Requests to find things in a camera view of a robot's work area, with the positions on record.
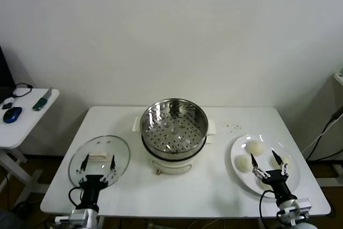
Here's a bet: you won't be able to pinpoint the blue computer mouse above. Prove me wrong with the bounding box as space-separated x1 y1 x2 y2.
2 107 23 124

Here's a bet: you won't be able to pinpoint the black laptop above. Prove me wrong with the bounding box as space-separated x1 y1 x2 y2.
0 45 17 104

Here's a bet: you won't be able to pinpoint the right wrist camera unit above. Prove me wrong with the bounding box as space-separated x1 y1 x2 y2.
277 198 311 226

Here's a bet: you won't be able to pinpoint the scattered dark crumbs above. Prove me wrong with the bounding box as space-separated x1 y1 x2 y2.
219 121 242 134

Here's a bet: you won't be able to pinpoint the white side table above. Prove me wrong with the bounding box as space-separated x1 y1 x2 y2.
0 87 61 205

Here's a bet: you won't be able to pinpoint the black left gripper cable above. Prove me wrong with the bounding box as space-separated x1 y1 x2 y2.
68 187 84 209

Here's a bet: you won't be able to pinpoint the white round plate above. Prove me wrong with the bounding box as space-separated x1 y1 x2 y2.
230 134 301 199

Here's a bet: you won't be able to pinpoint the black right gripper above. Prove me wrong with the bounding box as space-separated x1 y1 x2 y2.
250 150 295 201

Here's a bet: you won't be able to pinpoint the green handled knife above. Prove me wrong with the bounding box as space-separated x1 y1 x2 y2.
32 86 54 112

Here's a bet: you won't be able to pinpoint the round glass lid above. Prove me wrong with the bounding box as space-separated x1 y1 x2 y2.
68 135 131 189

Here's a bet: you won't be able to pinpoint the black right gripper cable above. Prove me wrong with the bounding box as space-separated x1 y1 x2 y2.
259 189 279 229

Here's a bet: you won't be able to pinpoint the white steamed baozi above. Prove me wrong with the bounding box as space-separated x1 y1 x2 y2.
245 140 266 157
270 155 293 169
235 155 254 173
257 176 273 190

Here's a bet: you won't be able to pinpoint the black wall cable with plug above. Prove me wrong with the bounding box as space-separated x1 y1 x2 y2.
306 105 343 161

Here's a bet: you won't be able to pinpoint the stainless steel steamer basket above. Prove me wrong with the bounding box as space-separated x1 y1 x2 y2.
133 98 217 160

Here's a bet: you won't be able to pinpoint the left wrist camera unit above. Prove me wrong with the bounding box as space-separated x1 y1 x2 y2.
55 209 91 226

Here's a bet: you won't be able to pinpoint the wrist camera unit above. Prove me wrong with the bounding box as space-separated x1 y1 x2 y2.
277 198 311 226
55 209 91 226

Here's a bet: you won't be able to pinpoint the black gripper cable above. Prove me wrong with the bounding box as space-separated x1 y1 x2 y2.
259 189 279 229
68 187 84 209

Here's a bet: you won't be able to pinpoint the black looped desk cable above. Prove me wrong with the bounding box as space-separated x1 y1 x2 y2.
12 82 34 98

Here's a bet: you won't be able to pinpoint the white wall cable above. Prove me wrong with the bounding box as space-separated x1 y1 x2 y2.
302 124 332 154

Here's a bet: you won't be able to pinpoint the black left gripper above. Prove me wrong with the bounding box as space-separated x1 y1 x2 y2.
76 154 118 208

